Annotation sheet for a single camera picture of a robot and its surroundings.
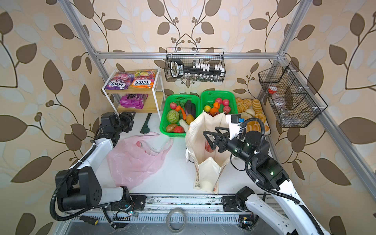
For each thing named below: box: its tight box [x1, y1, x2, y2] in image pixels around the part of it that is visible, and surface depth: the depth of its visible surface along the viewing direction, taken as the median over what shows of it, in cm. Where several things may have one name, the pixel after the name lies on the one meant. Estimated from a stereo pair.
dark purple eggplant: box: [184, 99, 197, 118], surface depth 111 cm
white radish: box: [179, 118, 190, 133], surface depth 104 cm
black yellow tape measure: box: [185, 147, 190, 164], surface depth 67 cm
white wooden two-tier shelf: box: [101, 69, 166, 121], surface depth 87 cm
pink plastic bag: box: [106, 132, 174, 190], surface depth 87 cm
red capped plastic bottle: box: [268, 85, 278, 94], surface depth 84 cm
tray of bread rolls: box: [237, 97, 271, 134], surface depth 114 cm
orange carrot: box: [175, 105, 187, 120], surface depth 114 cm
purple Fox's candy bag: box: [104, 71, 135, 91], surface depth 85 cm
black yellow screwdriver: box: [79, 215, 99, 226], surface depth 69 cm
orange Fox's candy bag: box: [131, 69, 156, 89], surface depth 85 cm
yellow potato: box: [186, 113, 195, 126], surface depth 104 cm
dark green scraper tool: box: [140, 113, 152, 134], surface depth 106 cm
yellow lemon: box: [204, 105, 212, 113], surface depth 114 cm
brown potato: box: [166, 123, 178, 133], surface depth 101 cm
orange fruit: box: [213, 101, 221, 110], surface depth 114 cm
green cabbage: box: [166, 110, 180, 124], surface depth 104 cm
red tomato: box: [173, 125, 185, 133], surface depth 98 cm
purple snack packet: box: [119, 93, 148, 110], surface depth 95 cm
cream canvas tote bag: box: [185, 110, 231, 194], surface depth 79 cm
